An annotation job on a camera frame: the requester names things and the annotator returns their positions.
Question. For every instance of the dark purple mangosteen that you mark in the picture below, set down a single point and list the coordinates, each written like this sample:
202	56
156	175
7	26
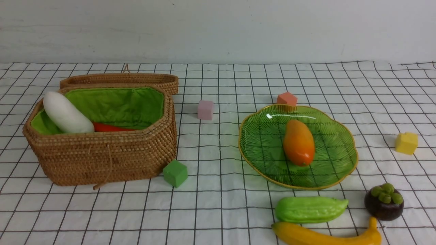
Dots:
384	202

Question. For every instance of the orange foam cube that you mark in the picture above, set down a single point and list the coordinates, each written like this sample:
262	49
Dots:
287	98

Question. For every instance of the yellow banana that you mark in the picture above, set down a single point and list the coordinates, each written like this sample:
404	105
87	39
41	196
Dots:
293	234

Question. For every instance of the woven rattan basket lid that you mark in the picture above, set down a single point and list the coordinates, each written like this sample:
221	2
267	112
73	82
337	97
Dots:
168	83

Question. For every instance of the woven rattan basket green lining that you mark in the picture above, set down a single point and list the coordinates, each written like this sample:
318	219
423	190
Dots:
98	158

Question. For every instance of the yellow foam cube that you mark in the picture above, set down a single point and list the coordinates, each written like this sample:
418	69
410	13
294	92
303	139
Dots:
406	143

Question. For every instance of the pink foam cube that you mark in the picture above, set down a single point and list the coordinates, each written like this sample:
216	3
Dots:
205	110

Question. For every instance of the green foam cube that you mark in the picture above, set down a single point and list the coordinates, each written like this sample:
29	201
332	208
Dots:
175	173

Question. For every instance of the orange yellow mango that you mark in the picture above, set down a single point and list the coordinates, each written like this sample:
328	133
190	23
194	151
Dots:
298	143

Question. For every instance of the green bitter gourd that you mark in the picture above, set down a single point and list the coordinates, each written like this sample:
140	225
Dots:
309	209

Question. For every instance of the white black grid tablecloth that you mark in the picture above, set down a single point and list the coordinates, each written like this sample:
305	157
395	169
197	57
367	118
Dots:
224	201

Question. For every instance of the white radish with green leaves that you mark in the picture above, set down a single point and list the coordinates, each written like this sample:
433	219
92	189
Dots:
65	115

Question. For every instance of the orange carrot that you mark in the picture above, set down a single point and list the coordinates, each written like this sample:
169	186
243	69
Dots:
99	127

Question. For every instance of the green glass leaf plate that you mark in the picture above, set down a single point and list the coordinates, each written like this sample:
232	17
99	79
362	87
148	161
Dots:
260	141

